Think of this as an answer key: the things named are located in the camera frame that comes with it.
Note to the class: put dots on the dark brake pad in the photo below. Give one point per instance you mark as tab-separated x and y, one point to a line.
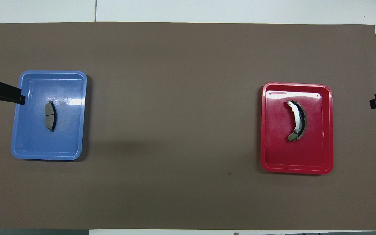
49	117

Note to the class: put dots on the blue plastic tray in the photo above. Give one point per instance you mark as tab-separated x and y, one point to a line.
67	140

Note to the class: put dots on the red plastic tray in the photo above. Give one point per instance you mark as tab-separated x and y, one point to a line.
279	153

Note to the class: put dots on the brown table mat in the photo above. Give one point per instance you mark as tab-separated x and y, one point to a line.
175	65

